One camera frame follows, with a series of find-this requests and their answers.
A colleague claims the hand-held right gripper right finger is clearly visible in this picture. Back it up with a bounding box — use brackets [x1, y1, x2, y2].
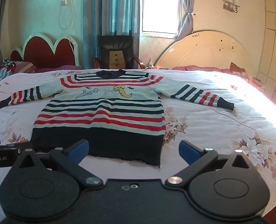
[165, 140, 258, 189]

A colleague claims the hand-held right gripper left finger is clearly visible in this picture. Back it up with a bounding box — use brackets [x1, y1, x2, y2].
[12, 139, 104, 190]

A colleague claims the striped knit sweater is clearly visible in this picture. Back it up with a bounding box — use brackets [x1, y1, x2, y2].
[0, 69, 235, 168]

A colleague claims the floral bed sheet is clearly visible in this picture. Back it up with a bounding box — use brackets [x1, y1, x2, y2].
[0, 68, 276, 218]

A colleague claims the striped pillow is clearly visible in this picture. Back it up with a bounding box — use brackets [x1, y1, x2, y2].
[0, 61, 36, 79]

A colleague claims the purple-pink bedding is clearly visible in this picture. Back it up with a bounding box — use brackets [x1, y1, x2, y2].
[35, 65, 81, 73]

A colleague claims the pink blanket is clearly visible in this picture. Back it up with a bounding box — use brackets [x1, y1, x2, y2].
[174, 65, 223, 72]

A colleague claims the red printed pillow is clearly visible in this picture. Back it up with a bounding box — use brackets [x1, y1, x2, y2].
[230, 62, 250, 81]

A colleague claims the small wooden drawer chest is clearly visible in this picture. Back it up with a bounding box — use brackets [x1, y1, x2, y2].
[109, 50, 127, 69]

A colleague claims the red heart-shaped headboard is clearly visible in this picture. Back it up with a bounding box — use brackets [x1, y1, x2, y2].
[10, 33, 81, 69]

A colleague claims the cream round headboard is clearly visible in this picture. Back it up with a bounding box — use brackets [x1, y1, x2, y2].
[155, 30, 253, 78]

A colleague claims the black leather armchair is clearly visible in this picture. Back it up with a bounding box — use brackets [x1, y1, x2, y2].
[94, 35, 145, 70]

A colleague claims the teal curtain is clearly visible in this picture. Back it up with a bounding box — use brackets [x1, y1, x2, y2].
[83, 0, 141, 69]

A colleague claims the window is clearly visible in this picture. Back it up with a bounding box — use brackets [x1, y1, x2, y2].
[141, 0, 183, 34]

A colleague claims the grey tied curtain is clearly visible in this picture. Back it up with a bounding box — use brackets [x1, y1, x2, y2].
[177, 0, 197, 33]

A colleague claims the white cable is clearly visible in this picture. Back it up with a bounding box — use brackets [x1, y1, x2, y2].
[59, 0, 80, 66]

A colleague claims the twin-shade wall lamp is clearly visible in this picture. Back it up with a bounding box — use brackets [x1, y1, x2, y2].
[223, 0, 241, 13]

